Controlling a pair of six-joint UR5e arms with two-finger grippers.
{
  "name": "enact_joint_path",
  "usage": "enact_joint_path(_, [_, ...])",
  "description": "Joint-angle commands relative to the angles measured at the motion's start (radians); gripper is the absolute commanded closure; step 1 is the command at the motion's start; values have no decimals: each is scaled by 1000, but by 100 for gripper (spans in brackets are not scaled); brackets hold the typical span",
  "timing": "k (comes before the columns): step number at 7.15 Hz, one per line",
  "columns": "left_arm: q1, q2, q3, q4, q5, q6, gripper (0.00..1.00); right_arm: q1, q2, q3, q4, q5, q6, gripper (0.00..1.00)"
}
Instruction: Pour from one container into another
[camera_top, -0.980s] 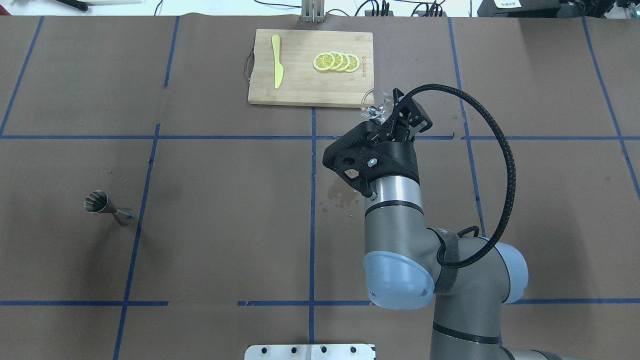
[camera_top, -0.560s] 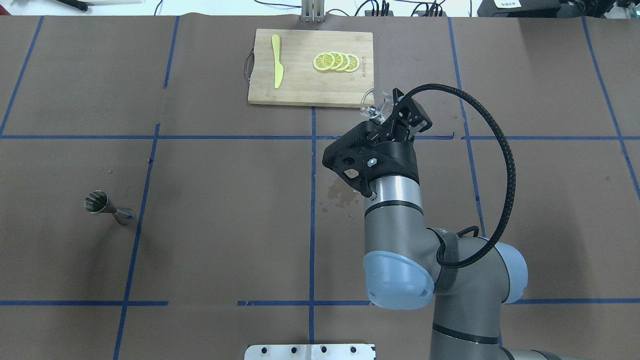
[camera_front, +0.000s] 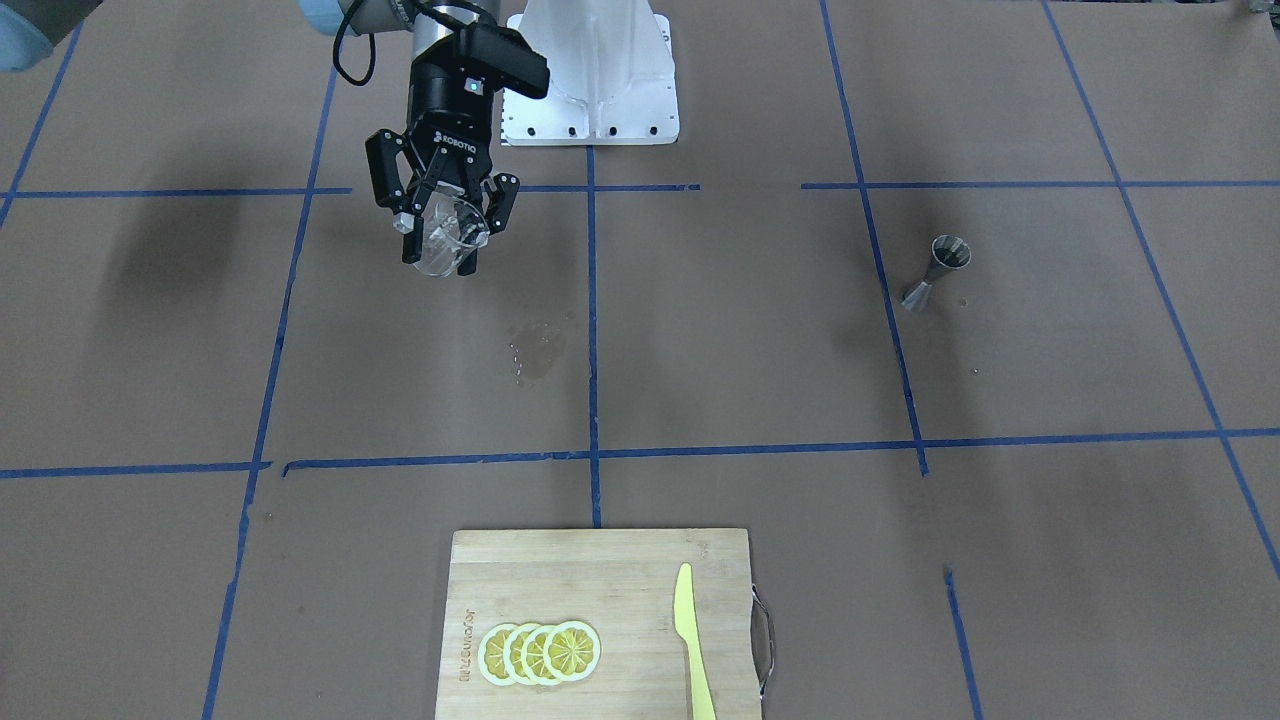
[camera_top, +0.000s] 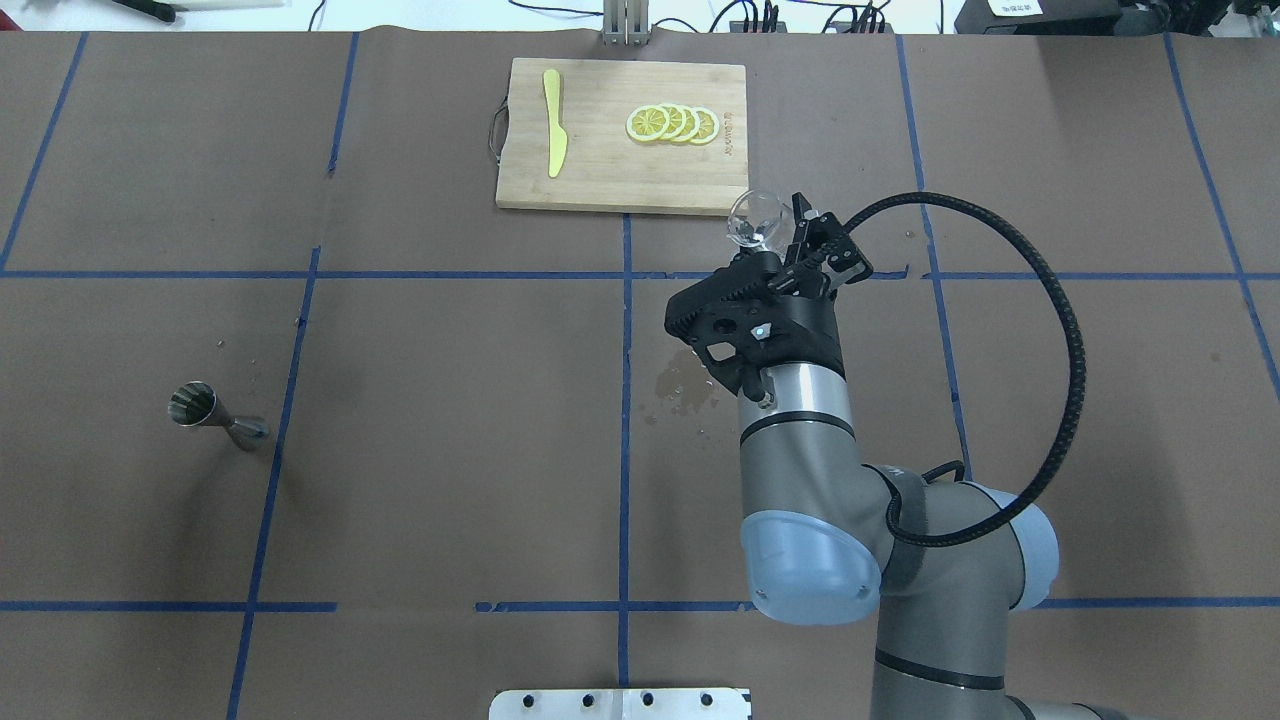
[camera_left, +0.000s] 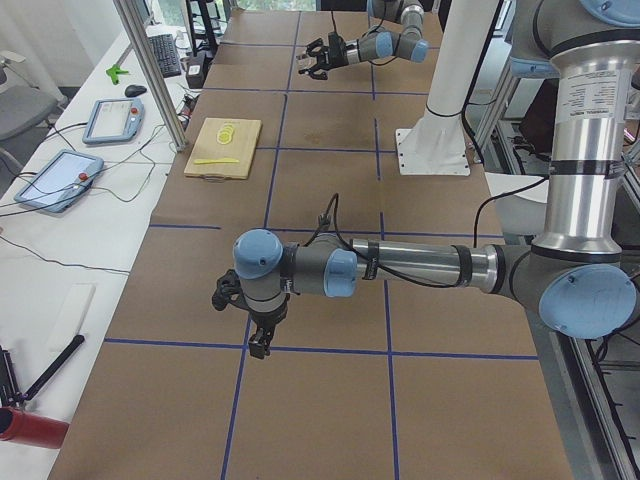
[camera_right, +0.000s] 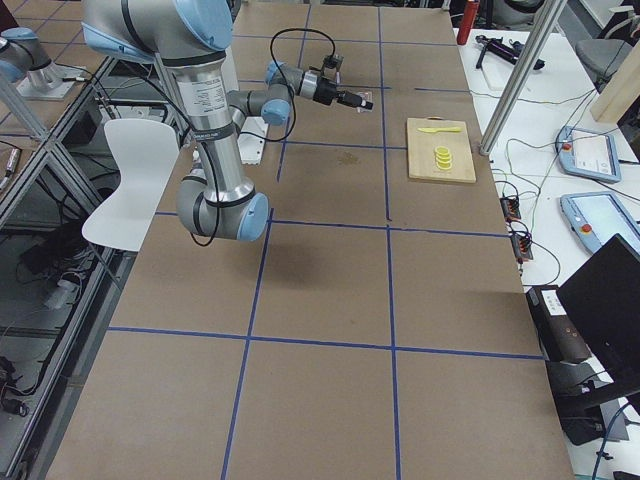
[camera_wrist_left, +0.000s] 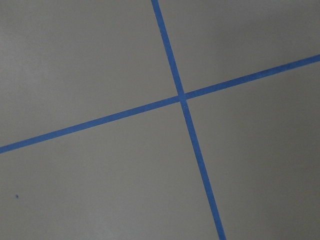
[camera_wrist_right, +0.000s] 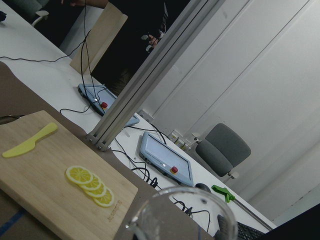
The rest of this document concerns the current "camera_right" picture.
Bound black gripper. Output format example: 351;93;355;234
313;82;373;111

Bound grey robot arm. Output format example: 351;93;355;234
1;27;52;83
82;0;373;242

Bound bamboo cutting board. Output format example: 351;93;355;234
406;118;476;184

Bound yellow plastic knife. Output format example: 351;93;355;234
417;126;462;134

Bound red bottle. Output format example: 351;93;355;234
456;0;480;46

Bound blue teach pendant far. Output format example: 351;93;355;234
555;126;621;183

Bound blue teach pendant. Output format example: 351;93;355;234
555;126;621;183
560;192;639;253

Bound white plastic chair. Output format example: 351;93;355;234
82;118;179;252

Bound grey office chair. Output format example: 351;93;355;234
575;1;639;92

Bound wooden board upright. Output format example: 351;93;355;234
590;44;640;124

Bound blue teach pendant near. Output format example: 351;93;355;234
560;192;639;253

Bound black computer monitor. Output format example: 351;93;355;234
557;234;639;381

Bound black box with label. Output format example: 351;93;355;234
526;285;591;364

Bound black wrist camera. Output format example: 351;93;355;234
321;53;344;76

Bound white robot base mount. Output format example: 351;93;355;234
238;117;269;165

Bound aluminium frame post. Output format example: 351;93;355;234
479;0;567;156

